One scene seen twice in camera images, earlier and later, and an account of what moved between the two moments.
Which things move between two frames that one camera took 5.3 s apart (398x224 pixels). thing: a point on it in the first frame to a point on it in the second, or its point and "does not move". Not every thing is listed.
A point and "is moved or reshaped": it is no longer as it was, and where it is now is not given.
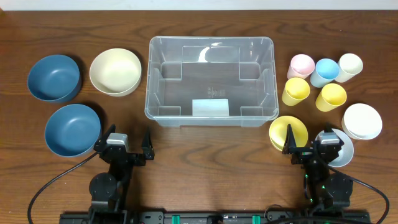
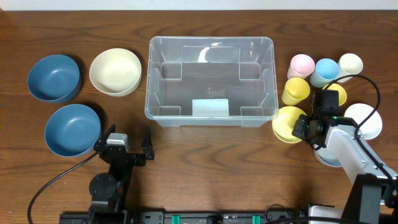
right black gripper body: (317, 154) to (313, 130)
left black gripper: (130, 157) does not move
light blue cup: (326, 70) does not move
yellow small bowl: (278, 130) is moved or reshaped
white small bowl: (362, 121) does not move
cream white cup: (349, 65) does not move
